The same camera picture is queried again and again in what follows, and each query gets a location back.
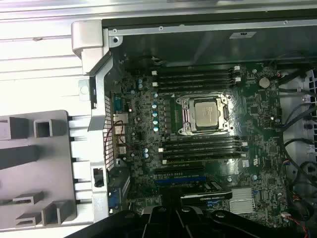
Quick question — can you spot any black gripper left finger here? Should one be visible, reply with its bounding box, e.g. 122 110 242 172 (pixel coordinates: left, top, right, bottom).
64 206 179 238

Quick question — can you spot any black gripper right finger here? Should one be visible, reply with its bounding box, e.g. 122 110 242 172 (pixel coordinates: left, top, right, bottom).
177 207 307 238

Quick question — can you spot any black RAM slot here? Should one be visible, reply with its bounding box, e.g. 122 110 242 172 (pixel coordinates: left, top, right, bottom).
162 143 249 151
162 159 243 166
152 83 235 90
158 149 243 159
157 66 241 73
158 77 242 84
161 136 243 144
151 71 235 78

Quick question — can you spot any silver finned chipset heatsink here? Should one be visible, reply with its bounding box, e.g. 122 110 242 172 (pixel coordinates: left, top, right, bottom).
229 187 256 214

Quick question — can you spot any black graphics card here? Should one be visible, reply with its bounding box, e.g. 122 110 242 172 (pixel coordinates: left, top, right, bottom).
179 180 233 207

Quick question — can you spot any blue expansion slot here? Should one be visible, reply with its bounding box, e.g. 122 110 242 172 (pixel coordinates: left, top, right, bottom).
155 176 207 187

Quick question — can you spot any green motherboard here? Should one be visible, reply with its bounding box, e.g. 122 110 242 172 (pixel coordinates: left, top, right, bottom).
110 61 283 224

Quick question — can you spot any grey parts rack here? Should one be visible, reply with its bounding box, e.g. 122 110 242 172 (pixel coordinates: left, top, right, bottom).
0 110 78 233

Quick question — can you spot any silver CPU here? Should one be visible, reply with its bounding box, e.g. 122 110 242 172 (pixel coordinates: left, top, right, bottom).
194 101 220 129

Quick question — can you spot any metal CPU socket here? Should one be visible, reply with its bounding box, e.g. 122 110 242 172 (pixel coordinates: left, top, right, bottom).
175 93 236 136

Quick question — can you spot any open black PC case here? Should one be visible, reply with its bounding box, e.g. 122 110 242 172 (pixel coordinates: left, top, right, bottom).
71 17 317 238

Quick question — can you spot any thin red wire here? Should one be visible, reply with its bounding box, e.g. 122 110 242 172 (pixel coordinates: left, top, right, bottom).
104 120 124 150

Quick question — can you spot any black cable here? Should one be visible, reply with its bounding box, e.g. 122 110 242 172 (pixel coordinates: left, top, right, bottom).
282 138 317 174
281 94 317 131

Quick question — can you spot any white label on case wall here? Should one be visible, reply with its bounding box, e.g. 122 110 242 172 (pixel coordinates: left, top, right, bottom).
229 31 257 39

